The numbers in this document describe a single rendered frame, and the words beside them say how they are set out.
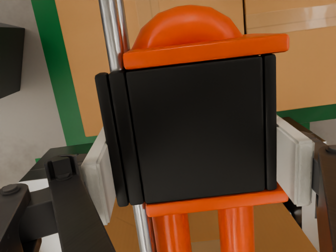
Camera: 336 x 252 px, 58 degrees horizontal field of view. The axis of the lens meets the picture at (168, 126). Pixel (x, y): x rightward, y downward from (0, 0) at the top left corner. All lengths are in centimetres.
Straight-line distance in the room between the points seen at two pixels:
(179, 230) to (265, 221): 42
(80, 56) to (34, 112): 70
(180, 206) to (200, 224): 43
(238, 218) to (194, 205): 4
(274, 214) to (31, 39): 107
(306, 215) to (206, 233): 35
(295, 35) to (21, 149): 116
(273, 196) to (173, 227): 6
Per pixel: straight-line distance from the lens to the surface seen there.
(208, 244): 24
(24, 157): 146
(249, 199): 16
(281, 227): 59
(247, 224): 19
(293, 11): 75
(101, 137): 16
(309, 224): 87
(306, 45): 77
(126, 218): 64
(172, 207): 16
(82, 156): 16
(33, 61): 134
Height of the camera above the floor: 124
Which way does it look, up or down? 73 degrees down
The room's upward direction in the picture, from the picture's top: 175 degrees clockwise
